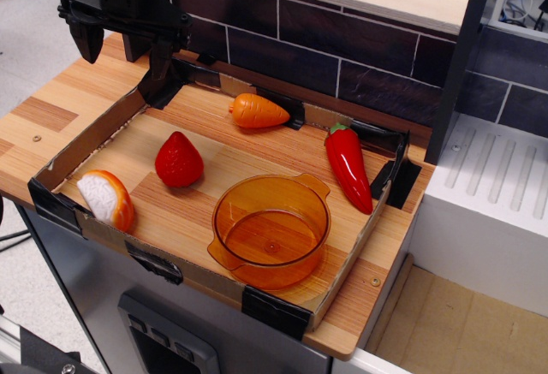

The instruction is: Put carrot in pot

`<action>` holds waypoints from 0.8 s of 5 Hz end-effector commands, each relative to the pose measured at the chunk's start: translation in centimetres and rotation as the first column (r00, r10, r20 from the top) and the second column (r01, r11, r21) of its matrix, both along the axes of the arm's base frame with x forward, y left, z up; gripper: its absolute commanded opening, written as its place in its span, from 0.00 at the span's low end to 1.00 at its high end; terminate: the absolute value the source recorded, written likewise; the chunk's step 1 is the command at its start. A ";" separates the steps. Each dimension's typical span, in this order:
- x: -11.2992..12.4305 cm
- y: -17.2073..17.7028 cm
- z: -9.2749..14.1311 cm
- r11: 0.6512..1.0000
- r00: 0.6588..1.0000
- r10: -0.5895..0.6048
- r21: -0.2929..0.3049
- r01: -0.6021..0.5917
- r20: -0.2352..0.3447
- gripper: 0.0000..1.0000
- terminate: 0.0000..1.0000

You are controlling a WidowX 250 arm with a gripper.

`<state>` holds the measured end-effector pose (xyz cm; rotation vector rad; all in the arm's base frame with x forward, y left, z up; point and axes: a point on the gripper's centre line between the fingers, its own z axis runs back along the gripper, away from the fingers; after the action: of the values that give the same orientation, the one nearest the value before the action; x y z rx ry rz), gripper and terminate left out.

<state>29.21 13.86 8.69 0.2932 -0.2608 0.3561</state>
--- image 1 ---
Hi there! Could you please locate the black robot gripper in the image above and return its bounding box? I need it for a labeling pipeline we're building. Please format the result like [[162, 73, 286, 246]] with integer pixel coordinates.
[[58, 0, 192, 80]]

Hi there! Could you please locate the orange plastic toy carrot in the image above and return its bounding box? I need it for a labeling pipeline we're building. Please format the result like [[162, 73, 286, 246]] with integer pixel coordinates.
[[229, 93, 290, 128]]

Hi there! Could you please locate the cardboard fence with black tape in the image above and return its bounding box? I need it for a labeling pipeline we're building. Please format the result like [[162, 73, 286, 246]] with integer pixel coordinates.
[[28, 59, 431, 353]]

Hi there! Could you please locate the orange transparent plastic pot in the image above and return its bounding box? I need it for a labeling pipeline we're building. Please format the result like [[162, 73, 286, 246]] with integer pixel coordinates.
[[208, 174, 331, 291]]

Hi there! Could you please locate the red plastic toy strawberry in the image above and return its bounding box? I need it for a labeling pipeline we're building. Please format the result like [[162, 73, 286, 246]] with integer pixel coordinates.
[[155, 131, 204, 187]]

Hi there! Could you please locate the orange and white toy slice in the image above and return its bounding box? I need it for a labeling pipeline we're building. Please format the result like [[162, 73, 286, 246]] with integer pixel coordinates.
[[76, 169, 134, 232]]

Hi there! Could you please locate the red plastic toy chili pepper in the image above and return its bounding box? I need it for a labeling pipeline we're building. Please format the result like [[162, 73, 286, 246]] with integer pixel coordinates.
[[325, 123, 373, 215]]

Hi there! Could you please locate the grey toy oven panel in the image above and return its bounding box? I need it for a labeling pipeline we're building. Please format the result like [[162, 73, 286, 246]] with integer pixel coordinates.
[[118, 294, 221, 374]]

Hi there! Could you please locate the white toy sink drainboard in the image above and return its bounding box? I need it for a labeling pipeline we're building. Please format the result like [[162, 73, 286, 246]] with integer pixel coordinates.
[[409, 115, 547, 315]]

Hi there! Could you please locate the dark wooden post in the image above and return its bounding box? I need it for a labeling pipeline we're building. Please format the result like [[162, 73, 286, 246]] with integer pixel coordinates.
[[122, 33, 150, 62]]

